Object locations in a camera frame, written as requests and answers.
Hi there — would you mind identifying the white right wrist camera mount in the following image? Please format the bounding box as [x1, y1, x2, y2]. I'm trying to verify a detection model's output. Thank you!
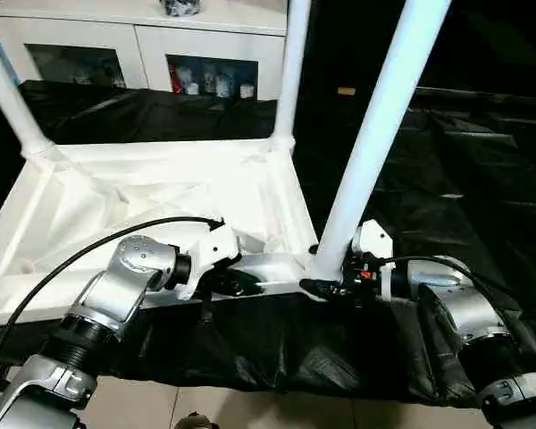
[350, 218, 395, 299]

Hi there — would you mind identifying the white plastic table top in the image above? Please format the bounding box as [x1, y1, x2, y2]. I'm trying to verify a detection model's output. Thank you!
[0, 136, 330, 334]

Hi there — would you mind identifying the white plastic table leg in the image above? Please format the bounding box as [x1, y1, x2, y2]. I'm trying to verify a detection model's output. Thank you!
[0, 29, 57, 160]
[312, 0, 453, 282]
[270, 0, 313, 154]

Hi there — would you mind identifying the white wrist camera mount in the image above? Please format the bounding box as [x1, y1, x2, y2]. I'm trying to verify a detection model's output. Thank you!
[176, 223, 243, 301]
[350, 218, 395, 299]

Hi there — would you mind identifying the grey black toy figure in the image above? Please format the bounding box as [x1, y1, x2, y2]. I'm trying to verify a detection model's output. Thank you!
[158, 0, 203, 19]

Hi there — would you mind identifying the black left robot foot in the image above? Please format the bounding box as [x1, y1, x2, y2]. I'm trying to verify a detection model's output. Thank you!
[178, 413, 215, 429]

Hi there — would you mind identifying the white cabinet with glass doors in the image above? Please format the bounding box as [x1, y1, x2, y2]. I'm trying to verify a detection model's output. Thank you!
[0, 0, 289, 103]

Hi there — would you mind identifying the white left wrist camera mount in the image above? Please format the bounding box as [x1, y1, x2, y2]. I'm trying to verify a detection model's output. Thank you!
[176, 223, 243, 301]

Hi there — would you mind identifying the black mat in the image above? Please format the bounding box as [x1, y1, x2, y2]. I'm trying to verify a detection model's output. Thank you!
[0, 79, 536, 410]

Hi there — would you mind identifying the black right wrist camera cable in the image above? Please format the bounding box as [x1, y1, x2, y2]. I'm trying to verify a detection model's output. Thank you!
[381, 254, 536, 349]

